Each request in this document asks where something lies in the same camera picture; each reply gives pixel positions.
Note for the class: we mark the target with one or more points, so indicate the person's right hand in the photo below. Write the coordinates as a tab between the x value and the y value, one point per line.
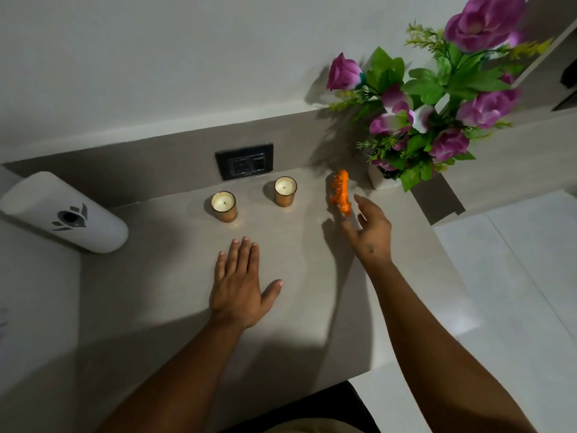
374	238

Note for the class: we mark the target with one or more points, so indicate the person's left hand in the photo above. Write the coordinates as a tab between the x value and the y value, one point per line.
236	288

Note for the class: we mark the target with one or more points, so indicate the orange toy tiger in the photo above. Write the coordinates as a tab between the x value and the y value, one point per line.
340	189

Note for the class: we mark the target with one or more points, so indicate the gold candle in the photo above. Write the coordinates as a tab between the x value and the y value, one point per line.
285	193
224	209

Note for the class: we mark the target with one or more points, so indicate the purple artificial flower bouquet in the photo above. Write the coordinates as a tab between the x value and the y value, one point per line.
432	90

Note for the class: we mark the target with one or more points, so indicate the white cylinder dispenser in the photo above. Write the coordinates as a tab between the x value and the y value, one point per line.
40	198

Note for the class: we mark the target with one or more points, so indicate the person's left forearm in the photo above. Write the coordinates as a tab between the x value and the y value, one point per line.
180	383

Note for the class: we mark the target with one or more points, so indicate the person's right forearm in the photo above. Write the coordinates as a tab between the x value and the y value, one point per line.
437	356

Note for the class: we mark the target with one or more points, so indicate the person's black trousers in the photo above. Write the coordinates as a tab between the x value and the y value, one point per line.
351	401

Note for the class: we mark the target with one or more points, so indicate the grey shelf unit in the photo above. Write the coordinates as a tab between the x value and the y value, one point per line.
509	166

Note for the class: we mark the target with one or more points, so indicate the black television base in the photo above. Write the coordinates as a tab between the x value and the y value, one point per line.
567	102

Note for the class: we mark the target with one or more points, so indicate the black television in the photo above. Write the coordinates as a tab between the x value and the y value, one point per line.
570	74

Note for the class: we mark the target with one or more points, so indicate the black wall socket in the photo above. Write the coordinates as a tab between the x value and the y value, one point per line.
245	162

